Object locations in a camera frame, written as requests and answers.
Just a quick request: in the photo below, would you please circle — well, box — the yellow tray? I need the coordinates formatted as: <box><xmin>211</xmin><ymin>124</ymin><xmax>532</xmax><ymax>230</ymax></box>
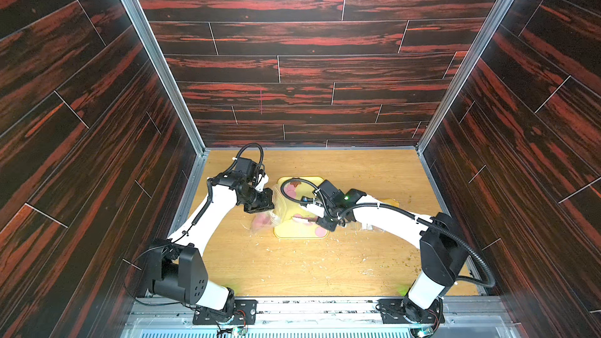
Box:
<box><xmin>273</xmin><ymin>176</ymin><xmax>329</xmax><ymax>240</ymax></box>

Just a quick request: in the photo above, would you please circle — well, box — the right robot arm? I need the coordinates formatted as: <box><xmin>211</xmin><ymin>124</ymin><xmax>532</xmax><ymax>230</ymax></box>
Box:
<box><xmin>280</xmin><ymin>178</ymin><xmax>496</xmax><ymax>326</ymax></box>

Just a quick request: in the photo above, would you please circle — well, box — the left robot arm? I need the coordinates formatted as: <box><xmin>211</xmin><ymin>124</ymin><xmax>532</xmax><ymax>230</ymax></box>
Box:
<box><xmin>142</xmin><ymin>142</ymin><xmax>275</xmax><ymax>320</ymax></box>

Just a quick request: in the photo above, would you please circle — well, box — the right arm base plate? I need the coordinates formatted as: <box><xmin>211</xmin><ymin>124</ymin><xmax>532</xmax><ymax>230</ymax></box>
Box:
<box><xmin>375</xmin><ymin>297</ymin><xmax>444</xmax><ymax>325</ymax></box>

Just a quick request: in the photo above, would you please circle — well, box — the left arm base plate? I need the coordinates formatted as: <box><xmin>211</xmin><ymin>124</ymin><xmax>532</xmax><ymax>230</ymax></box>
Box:
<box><xmin>193</xmin><ymin>298</ymin><xmax>258</xmax><ymax>325</ymax></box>

